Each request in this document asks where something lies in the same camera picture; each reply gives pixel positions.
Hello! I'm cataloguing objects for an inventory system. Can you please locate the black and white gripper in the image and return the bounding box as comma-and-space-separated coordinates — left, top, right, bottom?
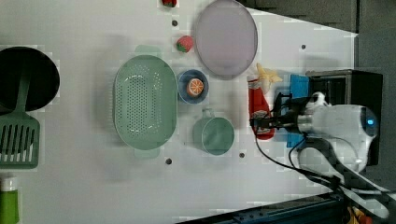
249, 91, 331, 133

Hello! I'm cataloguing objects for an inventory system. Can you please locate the red felt ketchup bottle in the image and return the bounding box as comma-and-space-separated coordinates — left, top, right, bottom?
247, 75, 275, 140

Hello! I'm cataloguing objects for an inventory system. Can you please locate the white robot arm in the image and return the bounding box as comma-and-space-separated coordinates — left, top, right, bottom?
249, 92, 395, 222

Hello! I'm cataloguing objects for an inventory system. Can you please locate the green mug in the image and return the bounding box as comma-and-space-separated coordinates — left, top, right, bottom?
192, 108, 234, 156

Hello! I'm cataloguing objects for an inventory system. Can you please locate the toy orange half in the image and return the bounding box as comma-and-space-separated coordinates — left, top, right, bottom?
186, 78, 205, 97

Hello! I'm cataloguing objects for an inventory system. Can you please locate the lilac round plate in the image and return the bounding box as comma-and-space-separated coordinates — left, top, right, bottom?
194, 0, 258, 77

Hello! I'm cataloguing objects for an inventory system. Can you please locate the blue bowl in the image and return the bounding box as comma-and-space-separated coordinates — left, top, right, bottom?
177, 69, 209, 105

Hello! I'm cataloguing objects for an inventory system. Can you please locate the pink toy strawberry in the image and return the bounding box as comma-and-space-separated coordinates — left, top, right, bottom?
177, 35, 193, 53

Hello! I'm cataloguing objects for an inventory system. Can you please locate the green colander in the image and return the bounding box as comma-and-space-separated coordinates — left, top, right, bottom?
113, 45, 177, 159

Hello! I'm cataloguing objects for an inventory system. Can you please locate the dark red toy strawberry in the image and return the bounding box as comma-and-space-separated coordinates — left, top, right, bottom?
162, 0, 177, 7

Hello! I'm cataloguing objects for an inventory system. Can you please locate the black round pan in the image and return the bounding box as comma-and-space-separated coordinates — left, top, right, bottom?
0, 46, 61, 115

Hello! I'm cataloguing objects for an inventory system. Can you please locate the green slotted spatula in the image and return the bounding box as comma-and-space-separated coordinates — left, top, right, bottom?
0, 75, 40, 169

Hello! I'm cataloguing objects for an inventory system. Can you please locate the green bottle white cap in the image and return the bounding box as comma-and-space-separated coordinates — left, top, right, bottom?
0, 176, 20, 224

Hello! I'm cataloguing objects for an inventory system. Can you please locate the black cable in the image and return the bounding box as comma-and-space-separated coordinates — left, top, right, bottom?
254, 92, 347, 191

